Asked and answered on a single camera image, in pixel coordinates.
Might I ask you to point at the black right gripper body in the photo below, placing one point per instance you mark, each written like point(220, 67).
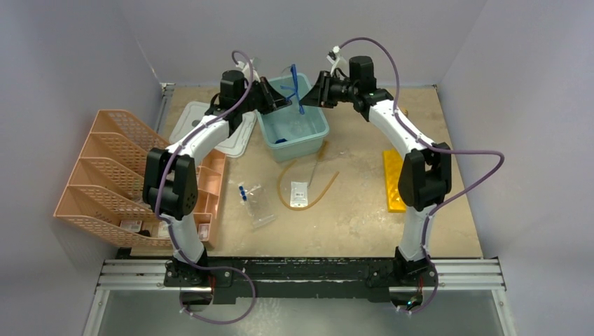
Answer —
point(337, 91)

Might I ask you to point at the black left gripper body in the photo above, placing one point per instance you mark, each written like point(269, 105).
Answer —
point(253, 100)

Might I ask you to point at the blue rubber band loop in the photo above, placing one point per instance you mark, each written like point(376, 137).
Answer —
point(290, 85)

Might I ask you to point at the mint green plastic bin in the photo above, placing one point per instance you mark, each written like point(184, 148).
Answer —
point(289, 134)

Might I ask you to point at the wire test tube brush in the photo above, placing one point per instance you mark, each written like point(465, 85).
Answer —
point(319, 158)

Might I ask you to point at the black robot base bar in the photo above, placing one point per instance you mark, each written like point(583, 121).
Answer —
point(366, 278)

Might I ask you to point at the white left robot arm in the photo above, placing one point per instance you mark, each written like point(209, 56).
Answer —
point(170, 179)

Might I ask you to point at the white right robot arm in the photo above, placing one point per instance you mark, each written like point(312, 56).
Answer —
point(425, 177)

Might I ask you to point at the yellow rubber tubing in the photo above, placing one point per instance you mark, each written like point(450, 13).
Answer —
point(312, 202)

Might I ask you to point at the yellow test tube rack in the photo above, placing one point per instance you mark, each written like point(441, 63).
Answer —
point(393, 163)

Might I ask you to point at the small white plastic packet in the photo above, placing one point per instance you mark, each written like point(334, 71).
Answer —
point(299, 194)

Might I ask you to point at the clear acrylic test tube rack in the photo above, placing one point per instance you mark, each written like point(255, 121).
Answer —
point(259, 200)

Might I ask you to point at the small card box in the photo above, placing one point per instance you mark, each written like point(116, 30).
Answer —
point(203, 231)

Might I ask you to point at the peach plastic file organizer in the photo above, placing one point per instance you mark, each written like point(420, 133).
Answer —
point(103, 193)

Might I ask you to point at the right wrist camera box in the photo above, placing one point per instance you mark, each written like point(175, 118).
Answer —
point(337, 60)

